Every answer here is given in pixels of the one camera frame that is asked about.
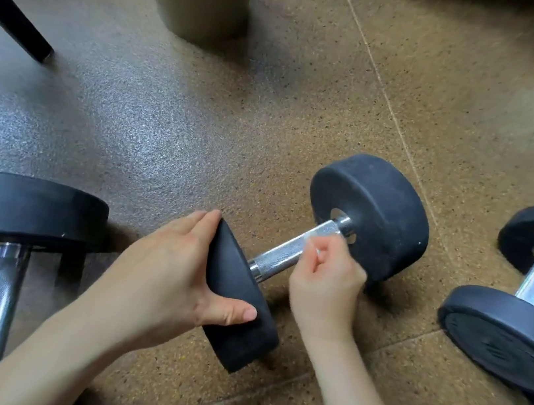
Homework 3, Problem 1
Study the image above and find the person's right hand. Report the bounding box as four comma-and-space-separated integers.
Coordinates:
280, 229, 375, 347

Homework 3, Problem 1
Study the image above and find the person's left hand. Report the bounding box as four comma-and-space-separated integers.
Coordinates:
104, 196, 273, 359

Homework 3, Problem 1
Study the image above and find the black dumbbell with knurled handle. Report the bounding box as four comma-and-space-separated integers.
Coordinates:
190, 133, 441, 400

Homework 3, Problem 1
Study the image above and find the person's left forearm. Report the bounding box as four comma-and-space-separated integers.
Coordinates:
0, 270, 159, 405

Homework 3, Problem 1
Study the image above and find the person's right forearm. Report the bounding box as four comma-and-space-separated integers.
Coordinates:
292, 327, 437, 405

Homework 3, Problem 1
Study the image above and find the large black dumbbell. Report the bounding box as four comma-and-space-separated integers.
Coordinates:
0, 172, 115, 405

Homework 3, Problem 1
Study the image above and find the black dumbbell with chrome handle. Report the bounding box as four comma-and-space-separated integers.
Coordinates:
427, 188, 534, 401

